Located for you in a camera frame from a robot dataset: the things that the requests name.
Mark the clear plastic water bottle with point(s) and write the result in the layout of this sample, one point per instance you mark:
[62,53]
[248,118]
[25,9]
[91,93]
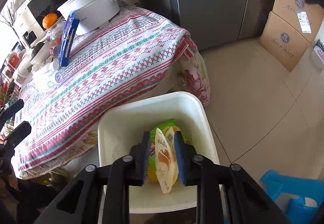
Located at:
[43,79]

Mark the white electric pot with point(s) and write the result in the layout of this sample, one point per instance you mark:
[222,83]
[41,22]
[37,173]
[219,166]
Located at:
[93,9]

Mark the blue drink carton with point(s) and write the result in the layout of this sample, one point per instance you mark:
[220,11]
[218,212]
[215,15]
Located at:
[66,42]

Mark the floral pillow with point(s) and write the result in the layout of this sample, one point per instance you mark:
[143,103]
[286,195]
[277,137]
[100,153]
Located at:
[22,69]

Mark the cardboard box with label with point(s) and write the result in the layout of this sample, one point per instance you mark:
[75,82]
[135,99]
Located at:
[288,6]

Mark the red packaged boxes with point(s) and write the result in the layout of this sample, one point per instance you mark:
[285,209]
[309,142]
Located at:
[12,60]

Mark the plain cardboard box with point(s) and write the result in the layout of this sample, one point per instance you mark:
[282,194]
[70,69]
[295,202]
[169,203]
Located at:
[281,42]

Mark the white air fryer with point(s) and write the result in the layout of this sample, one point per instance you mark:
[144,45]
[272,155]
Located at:
[22,26]

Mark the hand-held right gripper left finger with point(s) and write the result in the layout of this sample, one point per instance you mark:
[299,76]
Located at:
[146,148]

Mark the glass jar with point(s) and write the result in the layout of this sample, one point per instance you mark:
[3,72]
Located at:
[57,31]

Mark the striped patterned tablecloth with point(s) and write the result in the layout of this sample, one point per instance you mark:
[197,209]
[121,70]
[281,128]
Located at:
[114,67]

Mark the orange tangerine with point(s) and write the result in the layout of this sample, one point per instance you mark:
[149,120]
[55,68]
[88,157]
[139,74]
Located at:
[49,21]

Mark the vase of dry twigs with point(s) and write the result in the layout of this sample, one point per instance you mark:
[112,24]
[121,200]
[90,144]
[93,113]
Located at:
[8,20]

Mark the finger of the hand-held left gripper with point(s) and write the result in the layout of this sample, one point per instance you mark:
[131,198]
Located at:
[14,109]
[21,130]

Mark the green snack bag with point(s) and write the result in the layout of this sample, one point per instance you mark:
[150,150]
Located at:
[165,124]

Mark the white plastic trash bin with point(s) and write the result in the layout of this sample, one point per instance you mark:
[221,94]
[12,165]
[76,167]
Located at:
[182,110]

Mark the grey refrigerator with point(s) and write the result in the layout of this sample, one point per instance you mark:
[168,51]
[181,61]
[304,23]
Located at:
[210,4]

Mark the small printed box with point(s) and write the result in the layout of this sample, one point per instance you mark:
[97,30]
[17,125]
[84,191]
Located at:
[320,53]

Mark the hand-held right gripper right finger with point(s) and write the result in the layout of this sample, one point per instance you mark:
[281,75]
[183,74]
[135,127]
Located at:
[178,153]

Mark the white microwave oven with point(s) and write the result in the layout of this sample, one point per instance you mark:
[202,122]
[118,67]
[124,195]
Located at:
[40,2]

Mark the floral undercloth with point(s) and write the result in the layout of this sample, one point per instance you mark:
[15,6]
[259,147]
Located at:
[195,79]

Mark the blue plastic stool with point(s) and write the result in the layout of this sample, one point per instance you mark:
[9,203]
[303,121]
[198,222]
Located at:
[278,186]

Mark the person's left hand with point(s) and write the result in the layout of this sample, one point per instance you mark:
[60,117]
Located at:
[12,180]

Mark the beige snack packet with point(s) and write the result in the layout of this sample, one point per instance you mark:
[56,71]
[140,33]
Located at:
[164,163]

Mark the yellow paper wrapper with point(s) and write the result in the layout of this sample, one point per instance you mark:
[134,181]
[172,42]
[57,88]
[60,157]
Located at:
[152,175]

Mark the green pumpkin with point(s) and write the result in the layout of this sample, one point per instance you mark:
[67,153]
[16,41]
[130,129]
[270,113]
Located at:
[36,48]

